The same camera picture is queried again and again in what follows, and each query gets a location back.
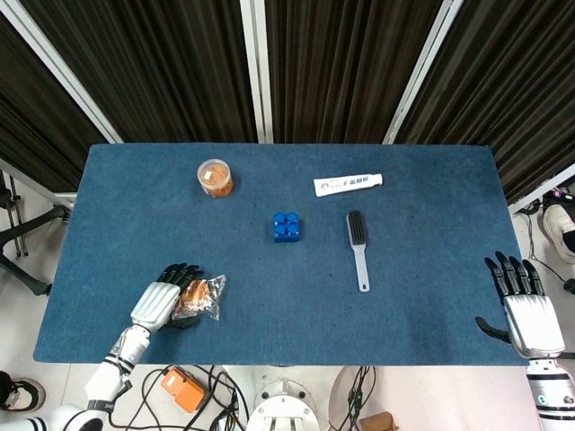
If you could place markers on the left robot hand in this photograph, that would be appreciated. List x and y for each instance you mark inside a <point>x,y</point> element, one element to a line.
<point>155,302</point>

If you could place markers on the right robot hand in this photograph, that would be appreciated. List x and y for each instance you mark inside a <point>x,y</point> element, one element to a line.
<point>530,321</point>

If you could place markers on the snack packet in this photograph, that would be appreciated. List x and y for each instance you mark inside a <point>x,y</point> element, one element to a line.
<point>200,296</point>

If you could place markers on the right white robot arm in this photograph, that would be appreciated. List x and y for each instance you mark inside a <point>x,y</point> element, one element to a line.
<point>549,389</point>

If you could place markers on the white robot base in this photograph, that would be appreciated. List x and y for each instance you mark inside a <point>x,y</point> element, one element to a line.
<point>281,406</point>

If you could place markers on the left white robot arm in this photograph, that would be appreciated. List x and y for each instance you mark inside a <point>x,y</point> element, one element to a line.
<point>96,381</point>

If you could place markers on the orange power box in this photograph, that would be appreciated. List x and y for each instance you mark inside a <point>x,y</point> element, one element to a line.
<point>182,389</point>

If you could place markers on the blue felt table cover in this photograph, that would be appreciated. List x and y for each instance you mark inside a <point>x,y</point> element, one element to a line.
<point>287,269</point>

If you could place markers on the clear jar of orange snacks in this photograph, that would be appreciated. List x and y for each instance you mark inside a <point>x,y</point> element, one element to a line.
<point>215,178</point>

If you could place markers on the black tripod stand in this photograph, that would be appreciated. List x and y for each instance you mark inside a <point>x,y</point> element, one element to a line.
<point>22,242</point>

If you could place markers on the blue toy building block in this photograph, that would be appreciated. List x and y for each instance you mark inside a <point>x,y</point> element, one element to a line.
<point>287,227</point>

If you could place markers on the black and white sneaker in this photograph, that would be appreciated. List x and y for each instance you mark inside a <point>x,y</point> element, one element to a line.
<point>20,390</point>

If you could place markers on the brown cardboard box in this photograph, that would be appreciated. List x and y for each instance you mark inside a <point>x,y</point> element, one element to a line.
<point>379,422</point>

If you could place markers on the grey brush with black bristles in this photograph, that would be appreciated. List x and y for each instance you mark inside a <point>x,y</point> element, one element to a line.
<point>358,249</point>

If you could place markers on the black curtain panel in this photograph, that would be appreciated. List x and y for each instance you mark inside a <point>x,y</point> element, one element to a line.
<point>36,125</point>
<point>346,67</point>
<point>516,90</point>
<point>135,67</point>

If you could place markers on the white toothpaste tube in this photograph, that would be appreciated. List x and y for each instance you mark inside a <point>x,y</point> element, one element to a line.
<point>348,184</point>

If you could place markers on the white partition frame post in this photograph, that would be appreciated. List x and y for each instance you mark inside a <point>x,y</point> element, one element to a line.
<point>257,72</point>
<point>63,67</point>
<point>420,72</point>

